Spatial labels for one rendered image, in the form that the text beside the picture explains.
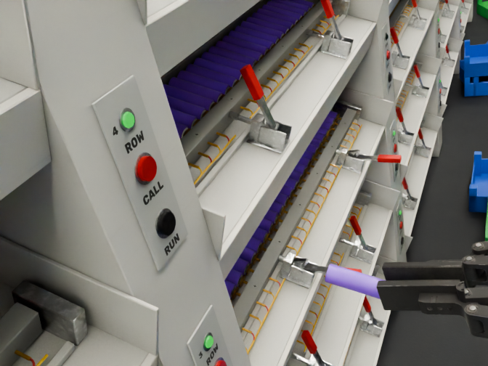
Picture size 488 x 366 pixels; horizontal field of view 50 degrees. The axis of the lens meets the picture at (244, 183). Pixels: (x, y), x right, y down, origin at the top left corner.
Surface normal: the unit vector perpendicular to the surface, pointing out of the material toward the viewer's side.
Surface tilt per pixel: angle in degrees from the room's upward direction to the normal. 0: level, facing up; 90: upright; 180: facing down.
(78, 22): 90
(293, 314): 21
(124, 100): 90
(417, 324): 0
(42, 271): 90
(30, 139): 110
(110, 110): 90
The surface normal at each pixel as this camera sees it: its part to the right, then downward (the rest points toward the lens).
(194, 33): 0.91, 0.33
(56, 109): 0.89, 0.04
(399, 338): -0.22, -0.84
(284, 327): 0.11, -0.77
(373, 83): -0.40, 0.55
